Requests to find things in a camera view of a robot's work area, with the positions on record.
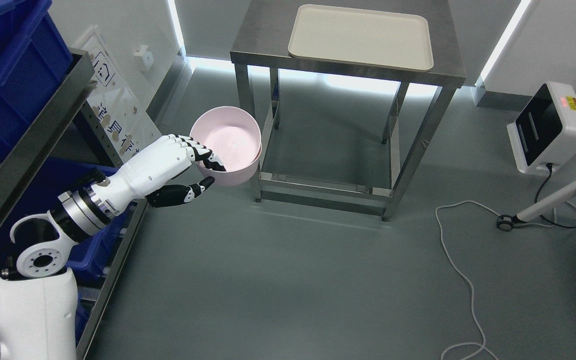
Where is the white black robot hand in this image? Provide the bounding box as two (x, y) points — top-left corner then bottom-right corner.
(93, 134), (226, 213)

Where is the black power cable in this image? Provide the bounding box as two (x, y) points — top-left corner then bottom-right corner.
(534, 162), (576, 230)

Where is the white floor cable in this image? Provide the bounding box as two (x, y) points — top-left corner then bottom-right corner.
(435, 200), (554, 360)

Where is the white stand leg with caster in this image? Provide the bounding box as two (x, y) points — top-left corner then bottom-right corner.
(496, 180), (576, 231)

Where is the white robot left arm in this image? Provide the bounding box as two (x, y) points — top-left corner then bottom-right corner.
(0, 169), (143, 360)

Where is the steel shelf rack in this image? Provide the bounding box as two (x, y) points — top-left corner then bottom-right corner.
(0, 48), (148, 360)

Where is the pink bowl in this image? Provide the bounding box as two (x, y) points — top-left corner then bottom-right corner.
(197, 145), (263, 187)
(190, 105), (262, 173)

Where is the stainless steel table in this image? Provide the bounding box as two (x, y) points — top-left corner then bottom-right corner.
(230, 0), (466, 221)

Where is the white black charging device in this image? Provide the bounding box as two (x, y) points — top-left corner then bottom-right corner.
(506, 80), (576, 177)

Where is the blue bin upper middle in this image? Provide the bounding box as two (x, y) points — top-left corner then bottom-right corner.
(0, 0), (73, 161)

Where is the white sign board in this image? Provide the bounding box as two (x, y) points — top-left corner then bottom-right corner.
(75, 24), (162, 163)

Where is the cream plastic tray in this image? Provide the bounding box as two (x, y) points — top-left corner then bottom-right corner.
(287, 4), (435, 72)

